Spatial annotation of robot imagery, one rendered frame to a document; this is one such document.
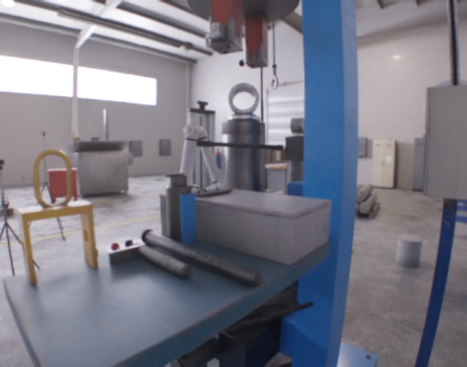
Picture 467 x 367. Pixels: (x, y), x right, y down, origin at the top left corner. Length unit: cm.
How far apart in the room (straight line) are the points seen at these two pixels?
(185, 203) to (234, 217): 14
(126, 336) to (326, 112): 92
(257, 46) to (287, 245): 118
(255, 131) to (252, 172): 19
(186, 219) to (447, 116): 95
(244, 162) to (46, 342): 105
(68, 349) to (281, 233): 49
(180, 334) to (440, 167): 100
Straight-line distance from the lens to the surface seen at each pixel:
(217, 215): 80
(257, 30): 165
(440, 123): 116
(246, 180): 130
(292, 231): 67
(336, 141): 105
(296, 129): 267
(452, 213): 129
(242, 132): 129
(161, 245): 77
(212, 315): 50
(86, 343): 47
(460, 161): 116
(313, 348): 134
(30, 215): 65
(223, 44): 125
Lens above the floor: 133
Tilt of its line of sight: 7 degrees down
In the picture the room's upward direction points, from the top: straight up
